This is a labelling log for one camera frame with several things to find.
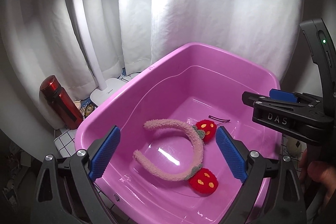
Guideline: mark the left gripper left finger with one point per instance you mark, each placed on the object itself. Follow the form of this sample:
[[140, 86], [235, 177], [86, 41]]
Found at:
[[65, 191]]

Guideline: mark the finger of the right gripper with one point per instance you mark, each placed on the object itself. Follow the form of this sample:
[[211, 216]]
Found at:
[[276, 94]]

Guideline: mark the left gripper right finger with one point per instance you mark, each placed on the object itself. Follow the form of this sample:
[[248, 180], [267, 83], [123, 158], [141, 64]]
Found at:
[[283, 202]]

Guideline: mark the thin metal hair pin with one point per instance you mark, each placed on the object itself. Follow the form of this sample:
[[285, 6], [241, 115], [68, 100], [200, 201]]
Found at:
[[220, 120]]

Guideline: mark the pink strawberry plush headband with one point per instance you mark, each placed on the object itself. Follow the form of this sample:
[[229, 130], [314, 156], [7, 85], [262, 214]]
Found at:
[[178, 154]]

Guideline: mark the person's right hand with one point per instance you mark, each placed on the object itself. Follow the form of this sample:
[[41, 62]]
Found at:
[[322, 173]]

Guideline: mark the white black grid cloth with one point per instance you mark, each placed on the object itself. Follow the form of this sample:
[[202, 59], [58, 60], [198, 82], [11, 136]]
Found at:
[[65, 144]]

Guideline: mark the pink plastic storage bin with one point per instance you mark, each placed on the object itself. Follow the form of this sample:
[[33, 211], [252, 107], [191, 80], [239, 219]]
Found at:
[[190, 84]]

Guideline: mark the cartoon sticker item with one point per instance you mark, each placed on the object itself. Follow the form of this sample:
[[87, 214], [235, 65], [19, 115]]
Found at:
[[86, 106]]

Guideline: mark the red metal water bottle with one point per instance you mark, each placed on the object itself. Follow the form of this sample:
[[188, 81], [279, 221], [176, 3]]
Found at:
[[57, 97]]

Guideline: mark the white curtain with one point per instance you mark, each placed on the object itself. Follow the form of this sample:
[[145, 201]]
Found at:
[[38, 39]]

